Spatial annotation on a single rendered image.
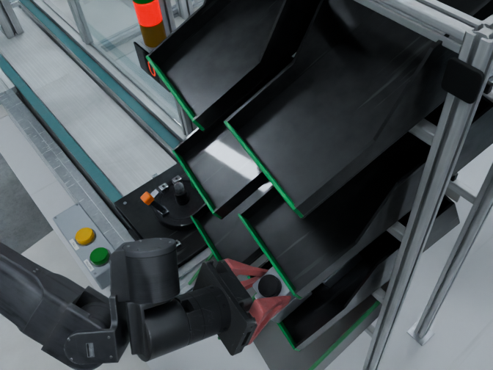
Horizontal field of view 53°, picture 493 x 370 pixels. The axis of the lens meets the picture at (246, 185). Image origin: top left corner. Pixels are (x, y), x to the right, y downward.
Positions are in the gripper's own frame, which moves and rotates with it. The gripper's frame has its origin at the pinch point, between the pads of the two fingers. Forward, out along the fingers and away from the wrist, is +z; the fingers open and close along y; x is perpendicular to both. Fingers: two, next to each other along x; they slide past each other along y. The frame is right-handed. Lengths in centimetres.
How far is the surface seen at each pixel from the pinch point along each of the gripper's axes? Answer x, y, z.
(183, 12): 13, 126, 58
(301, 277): -7.7, -4.3, -2.5
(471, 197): -15.6, -5.9, 25.0
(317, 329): 3.4, -6.2, 4.5
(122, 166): 33, 68, 13
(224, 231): 5.9, 16.2, 4.2
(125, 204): 30, 51, 6
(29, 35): 33, 144, 11
